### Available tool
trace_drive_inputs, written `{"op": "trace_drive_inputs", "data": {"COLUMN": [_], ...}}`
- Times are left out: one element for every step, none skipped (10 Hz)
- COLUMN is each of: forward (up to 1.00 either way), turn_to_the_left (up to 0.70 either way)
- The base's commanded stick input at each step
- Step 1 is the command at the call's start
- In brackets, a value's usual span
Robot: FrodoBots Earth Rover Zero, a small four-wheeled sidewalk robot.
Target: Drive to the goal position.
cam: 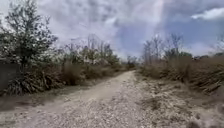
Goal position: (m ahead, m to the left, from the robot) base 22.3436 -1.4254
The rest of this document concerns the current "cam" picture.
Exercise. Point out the distant green bushes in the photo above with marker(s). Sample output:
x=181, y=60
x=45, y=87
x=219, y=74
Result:
x=131, y=62

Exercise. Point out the row of bare trees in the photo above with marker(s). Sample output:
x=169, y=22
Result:
x=168, y=51
x=91, y=53

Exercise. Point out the dry brown scrub strip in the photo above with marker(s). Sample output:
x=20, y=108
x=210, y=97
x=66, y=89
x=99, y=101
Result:
x=70, y=74
x=196, y=71

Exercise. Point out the pale gravel dirt path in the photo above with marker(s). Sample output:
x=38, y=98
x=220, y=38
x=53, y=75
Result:
x=100, y=106

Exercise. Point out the leafy green tree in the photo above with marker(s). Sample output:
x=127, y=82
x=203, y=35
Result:
x=25, y=36

